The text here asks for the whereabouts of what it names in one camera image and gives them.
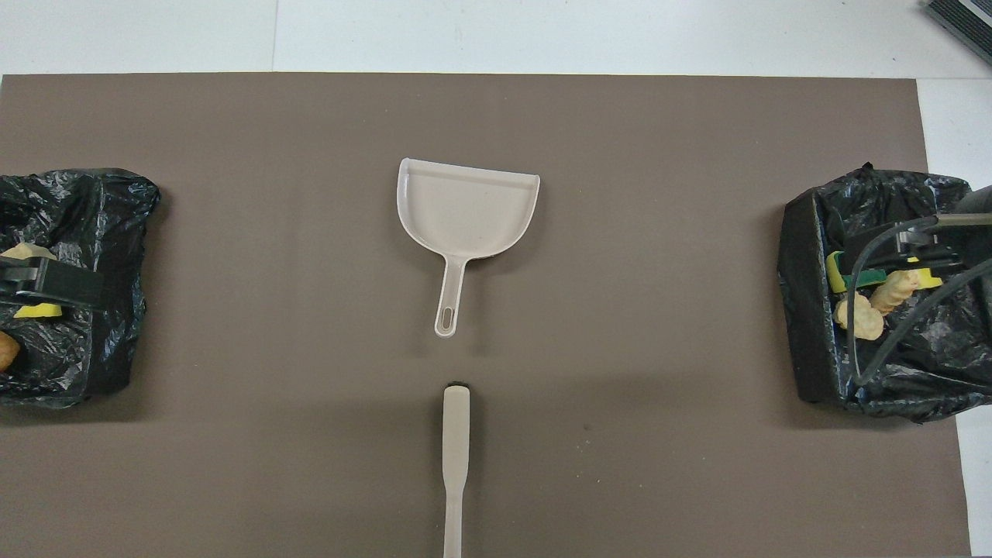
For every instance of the plain yellow sponge piece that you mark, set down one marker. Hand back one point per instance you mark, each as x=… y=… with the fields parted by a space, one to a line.
x=39 y=311

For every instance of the beige foam lump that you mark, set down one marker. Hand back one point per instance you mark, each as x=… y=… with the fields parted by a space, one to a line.
x=862 y=319
x=895 y=293

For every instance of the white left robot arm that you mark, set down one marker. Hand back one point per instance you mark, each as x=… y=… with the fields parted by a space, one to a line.
x=66 y=283

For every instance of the beige brush with black bristles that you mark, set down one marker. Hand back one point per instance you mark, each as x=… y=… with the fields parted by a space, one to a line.
x=456 y=418

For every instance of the orange striped sponge piece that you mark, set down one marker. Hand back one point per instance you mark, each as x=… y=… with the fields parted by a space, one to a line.
x=27 y=252

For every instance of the grey ribbed device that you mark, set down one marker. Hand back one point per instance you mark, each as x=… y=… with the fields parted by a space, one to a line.
x=969 y=19

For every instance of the brown table mat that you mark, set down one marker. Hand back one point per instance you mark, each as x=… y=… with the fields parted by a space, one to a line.
x=496 y=116

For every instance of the beige plastic dustpan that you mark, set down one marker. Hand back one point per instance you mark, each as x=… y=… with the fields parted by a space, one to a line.
x=465 y=205

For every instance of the bin with black trash bag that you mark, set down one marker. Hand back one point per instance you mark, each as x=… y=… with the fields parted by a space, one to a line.
x=77 y=349
x=806 y=310

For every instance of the notched green yellow sponge piece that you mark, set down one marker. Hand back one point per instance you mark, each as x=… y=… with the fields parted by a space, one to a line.
x=926 y=277

